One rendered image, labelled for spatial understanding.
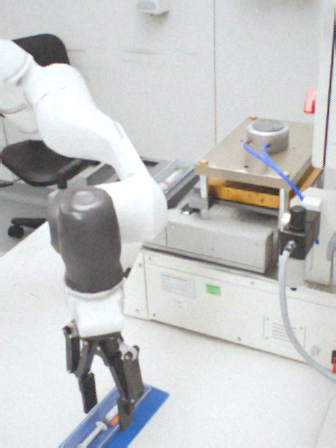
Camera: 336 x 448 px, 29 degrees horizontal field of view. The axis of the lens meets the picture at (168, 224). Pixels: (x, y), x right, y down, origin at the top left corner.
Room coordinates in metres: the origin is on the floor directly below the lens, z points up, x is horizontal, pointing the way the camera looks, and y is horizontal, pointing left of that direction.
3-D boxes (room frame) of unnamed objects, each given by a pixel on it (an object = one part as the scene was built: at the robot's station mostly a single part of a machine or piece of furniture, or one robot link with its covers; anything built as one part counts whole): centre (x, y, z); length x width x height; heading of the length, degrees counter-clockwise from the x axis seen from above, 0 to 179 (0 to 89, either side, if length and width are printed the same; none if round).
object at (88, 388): (0.82, 0.15, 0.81); 0.03 x 0.01 x 0.07; 146
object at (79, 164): (1.34, 0.19, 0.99); 0.15 x 0.02 x 0.04; 151
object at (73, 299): (0.77, 0.11, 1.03); 0.13 x 0.12 x 0.05; 146
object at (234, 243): (1.05, -0.06, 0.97); 0.26 x 0.05 x 0.07; 61
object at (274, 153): (1.10, -0.21, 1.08); 0.31 x 0.24 x 0.13; 151
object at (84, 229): (0.84, 0.13, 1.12); 0.18 x 0.10 x 0.13; 11
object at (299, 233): (0.87, -0.20, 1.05); 0.15 x 0.05 x 0.15; 151
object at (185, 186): (1.25, 0.03, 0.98); 0.20 x 0.17 x 0.03; 151
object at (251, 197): (1.12, -0.19, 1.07); 0.22 x 0.17 x 0.10; 151
